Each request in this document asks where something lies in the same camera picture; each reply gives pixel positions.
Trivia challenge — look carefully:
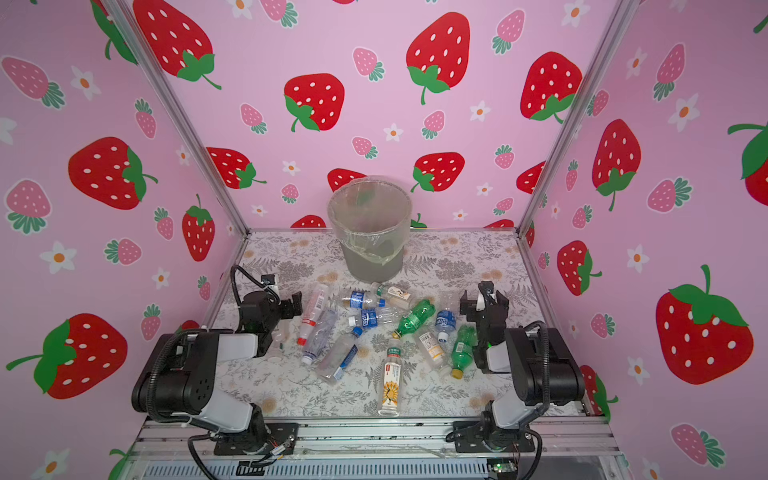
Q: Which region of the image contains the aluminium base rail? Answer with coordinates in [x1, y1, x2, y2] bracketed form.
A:
[119, 416, 631, 480]

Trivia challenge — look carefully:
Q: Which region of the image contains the grey mesh waste bin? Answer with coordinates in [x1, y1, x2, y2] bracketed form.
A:
[327, 176, 414, 284]

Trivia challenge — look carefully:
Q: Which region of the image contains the clear bottle red cap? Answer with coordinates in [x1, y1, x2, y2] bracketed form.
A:
[297, 284, 329, 346]

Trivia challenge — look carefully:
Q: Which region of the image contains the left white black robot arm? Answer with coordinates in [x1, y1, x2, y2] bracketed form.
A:
[131, 265, 303, 452]

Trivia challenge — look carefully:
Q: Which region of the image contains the small bottle blue label upper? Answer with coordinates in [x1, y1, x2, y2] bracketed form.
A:
[341, 290, 386, 310]

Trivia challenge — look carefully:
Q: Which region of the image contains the clear plastic bin liner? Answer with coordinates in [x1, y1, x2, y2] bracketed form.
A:
[326, 175, 414, 269]

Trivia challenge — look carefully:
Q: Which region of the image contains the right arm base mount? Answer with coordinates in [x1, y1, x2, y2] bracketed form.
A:
[445, 420, 536, 453]

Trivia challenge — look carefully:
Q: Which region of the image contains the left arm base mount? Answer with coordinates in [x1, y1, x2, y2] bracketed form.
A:
[214, 422, 300, 457]

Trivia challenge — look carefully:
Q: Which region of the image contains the green bottle yellow cap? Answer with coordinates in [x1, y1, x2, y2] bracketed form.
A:
[451, 324, 478, 380]
[392, 299, 436, 339]

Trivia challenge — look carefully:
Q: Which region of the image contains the blue label bottle white cap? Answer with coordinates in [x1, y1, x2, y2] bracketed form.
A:
[435, 294, 457, 345]

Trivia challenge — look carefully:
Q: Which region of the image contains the clear bottle orange label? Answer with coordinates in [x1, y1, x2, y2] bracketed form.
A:
[415, 328, 448, 370]

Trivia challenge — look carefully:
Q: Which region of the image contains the small clear bottle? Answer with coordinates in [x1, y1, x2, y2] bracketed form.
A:
[265, 320, 290, 362]

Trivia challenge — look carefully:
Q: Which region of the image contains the clear bottle blue label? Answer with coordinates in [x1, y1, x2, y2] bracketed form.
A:
[315, 327, 364, 385]

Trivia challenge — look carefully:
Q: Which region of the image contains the tall bottle yellow flower label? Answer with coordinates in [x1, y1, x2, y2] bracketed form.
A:
[378, 338, 402, 417]

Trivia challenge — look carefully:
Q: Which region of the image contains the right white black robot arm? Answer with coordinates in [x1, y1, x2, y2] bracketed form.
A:
[450, 281, 585, 453]

